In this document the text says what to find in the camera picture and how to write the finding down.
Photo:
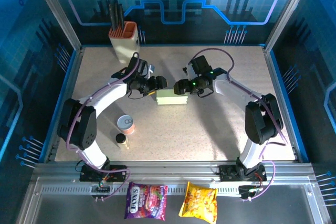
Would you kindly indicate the green paper box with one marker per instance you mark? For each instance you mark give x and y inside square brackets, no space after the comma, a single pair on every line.
[172,98]

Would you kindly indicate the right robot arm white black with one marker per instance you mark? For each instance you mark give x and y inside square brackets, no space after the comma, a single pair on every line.
[262,124]

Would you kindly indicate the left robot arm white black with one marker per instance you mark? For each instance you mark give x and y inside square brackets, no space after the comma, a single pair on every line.
[84,129]

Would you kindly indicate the pink tin can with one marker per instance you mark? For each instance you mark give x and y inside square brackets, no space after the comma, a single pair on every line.
[126,124]

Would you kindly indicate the beige knife block orange top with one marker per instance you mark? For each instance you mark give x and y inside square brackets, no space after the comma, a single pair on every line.
[126,45]

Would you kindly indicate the small bottle black cap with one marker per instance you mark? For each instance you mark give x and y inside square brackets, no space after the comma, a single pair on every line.
[122,140]

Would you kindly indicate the purple candy bag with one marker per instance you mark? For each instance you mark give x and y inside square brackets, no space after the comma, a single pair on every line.
[145,200]

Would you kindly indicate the yellow snack bag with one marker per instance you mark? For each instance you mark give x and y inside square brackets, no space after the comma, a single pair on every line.
[199,203]

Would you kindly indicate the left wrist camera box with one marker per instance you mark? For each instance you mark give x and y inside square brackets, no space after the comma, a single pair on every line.
[137,66]

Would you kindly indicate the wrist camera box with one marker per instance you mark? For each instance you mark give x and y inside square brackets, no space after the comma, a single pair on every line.
[137,66]
[200,64]

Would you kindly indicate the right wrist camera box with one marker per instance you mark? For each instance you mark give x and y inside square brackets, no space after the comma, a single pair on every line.
[200,64]

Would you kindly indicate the aluminium frame rail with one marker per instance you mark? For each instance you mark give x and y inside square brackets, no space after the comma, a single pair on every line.
[170,169]

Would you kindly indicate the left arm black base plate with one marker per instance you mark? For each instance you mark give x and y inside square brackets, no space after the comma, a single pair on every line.
[115,174]

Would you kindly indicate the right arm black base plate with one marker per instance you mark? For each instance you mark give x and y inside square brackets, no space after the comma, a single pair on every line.
[228,174]

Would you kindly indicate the aluminium frame post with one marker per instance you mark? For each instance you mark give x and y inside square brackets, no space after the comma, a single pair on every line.
[56,11]
[288,11]

